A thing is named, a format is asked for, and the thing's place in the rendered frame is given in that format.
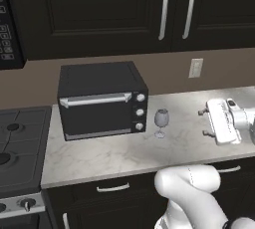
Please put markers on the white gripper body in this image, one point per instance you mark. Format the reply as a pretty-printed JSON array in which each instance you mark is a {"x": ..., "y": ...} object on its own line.
[{"x": 221, "y": 121}]

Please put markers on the white toaster oven knob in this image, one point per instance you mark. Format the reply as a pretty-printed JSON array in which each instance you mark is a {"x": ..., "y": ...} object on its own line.
[
  {"x": 139, "y": 126},
  {"x": 141, "y": 97},
  {"x": 140, "y": 112}
]

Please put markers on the dark upper cupboard door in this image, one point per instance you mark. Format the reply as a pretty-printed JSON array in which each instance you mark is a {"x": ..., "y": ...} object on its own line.
[
  {"x": 93, "y": 10},
  {"x": 219, "y": 7}
]

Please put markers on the dark cupboard door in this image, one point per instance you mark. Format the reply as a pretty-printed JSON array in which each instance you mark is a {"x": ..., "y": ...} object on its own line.
[
  {"x": 219, "y": 7},
  {"x": 109, "y": 216},
  {"x": 93, "y": 10}
]

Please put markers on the dark drawer front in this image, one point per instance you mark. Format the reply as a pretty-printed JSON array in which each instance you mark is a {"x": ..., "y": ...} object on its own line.
[
  {"x": 237, "y": 168},
  {"x": 99, "y": 191}
]

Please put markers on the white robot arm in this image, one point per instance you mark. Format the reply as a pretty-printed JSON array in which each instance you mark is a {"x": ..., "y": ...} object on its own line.
[{"x": 189, "y": 193}]

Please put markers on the black toaster oven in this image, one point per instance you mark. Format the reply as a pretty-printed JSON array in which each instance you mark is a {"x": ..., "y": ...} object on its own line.
[{"x": 99, "y": 107}]

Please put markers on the dark lower cupboard door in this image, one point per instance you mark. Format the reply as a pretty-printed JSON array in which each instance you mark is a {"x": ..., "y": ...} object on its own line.
[{"x": 109, "y": 216}]

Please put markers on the black hob knob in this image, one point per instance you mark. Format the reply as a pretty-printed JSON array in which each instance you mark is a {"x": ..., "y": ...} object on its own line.
[
  {"x": 27, "y": 203},
  {"x": 1, "y": 207}
]

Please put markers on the black microwave oven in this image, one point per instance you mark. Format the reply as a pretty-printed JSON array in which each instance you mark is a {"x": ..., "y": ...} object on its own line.
[{"x": 8, "y": 27}]

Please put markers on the black gas hob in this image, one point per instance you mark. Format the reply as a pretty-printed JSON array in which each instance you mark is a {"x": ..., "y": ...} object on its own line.
[{"x": 20, "y": 153}]

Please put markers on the white wall socket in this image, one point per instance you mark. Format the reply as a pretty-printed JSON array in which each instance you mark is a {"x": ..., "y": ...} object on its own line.
[{"x": 196, "y": 67}]

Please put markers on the clear wine glass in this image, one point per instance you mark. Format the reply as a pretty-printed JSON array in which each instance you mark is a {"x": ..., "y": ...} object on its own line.
[{"x": 161, "y": 118}]

